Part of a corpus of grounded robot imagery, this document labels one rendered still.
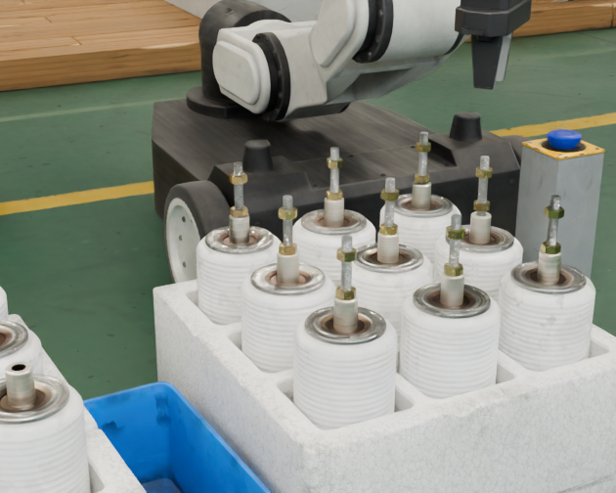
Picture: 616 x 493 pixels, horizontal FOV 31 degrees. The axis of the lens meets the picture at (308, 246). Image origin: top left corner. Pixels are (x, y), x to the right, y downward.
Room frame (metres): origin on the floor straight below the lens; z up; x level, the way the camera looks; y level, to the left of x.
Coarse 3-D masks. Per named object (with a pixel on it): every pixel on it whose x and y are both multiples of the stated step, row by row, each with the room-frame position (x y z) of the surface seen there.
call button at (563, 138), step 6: (552, 132) 1.29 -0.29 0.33; (558, 132) 1.29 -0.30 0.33; (564, 132) 1.29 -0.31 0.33; (570, 132) 1.29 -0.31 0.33; (576, 132) 1.29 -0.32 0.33; (552, 138) 1.27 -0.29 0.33; (558, 138) 1.27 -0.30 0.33; (564, 138) 1.27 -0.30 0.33; (570, 138) 1.27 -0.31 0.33; (576, 138) 1.27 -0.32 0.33; (552, 144) 1.28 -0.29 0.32; (558, 144) 1.27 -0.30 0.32; (564, 144) 1.27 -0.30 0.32; (570, 144) 1.27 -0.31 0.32; (576, 144) 1.28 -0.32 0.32
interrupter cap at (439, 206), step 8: (400, 200) 1.26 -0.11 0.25; (408, 200) 1.26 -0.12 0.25; (432, 200) 1.26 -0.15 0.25; (440, 200) 1.26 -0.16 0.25; (448, 200) 1.26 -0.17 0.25; (400, 208) 1.23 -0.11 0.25; (408, 208) 1.23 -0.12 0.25; (432, 208) 1.24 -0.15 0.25; (440, 208) 1.23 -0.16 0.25; (448, 208) 1.23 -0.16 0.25; (408, 216) 1.21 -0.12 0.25; (416, 216) 1.21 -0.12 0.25; (424, 216) 1.21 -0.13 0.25; (432, 216) 1.21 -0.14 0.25
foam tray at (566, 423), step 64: (192, 320) 1.08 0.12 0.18; (192, 384) 1.06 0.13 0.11; (256, 384) 0.94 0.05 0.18; (512, 384) 0.94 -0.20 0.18; (576, 384) 0.96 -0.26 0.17; (256, 448) 0.92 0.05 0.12; (320, 448) 0.83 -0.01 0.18; (384, 448) 0.86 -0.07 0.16; (448, 448) 0.89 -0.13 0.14; (512, 448) 0.92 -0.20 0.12; (576, 448) 0.96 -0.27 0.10
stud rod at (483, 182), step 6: (480, 162) 1.14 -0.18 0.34; (486, 162) 1.14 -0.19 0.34; (480, 168) 1.14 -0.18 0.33; (486, 168) 1.13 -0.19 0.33; (480, 180) 1.14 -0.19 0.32; (486, 180) 1.14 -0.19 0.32; (480, 186) 1.14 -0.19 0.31; (486, 186) 1.14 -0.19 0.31; (480, 192) 1.14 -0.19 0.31; (486, 192) 1.14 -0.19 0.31; (480, 198) 1.13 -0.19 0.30; (486, 198) 1.14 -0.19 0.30
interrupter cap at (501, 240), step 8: (496, 232) 1.15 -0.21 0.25; (504, 232) 1.15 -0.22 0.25; (448, 240) 1.13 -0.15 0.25; (464, 240) 1.14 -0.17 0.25; (496, 240) 1.14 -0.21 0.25; (504, 240) 1.13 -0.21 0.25; (512, 240) 1.13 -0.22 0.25; (464, 248) 1.11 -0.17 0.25; (472, 248) 1.10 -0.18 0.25; (480, 248) 1.10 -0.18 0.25; (488, 248) 1.10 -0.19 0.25; (496, 248) 1.10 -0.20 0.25; (504, 248) 1.11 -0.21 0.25
